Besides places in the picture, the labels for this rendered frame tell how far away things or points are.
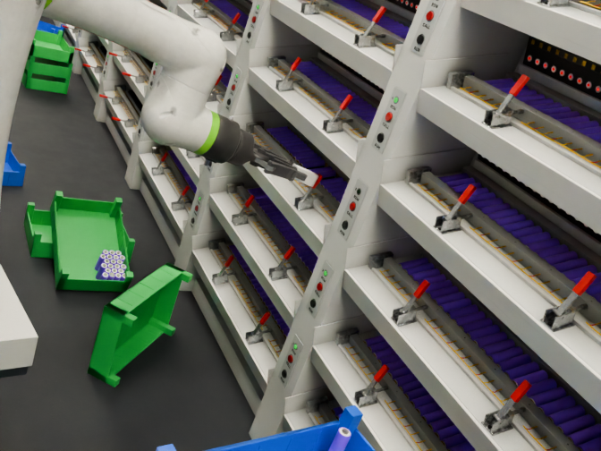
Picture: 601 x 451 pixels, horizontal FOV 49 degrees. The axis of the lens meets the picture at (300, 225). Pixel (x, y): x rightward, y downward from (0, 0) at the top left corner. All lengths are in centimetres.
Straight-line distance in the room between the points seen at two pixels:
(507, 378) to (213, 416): 82
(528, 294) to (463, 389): 20
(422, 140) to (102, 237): 118
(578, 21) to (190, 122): 69
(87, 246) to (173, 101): 92
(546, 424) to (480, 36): 67
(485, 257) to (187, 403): 90
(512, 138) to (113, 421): 106
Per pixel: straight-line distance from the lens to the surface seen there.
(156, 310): 193
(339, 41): 149
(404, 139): 127
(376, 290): 130
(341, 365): 140
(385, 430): 130
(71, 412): 163
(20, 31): 97
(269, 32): 185
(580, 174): 101
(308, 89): 170
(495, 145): 109
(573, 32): 105
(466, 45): 127
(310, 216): 152
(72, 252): 209
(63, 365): 175
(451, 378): 115
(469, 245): 114
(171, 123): 128
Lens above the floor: 110
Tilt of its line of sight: 23 degrees down
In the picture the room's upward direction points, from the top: 21 degrees clockwise
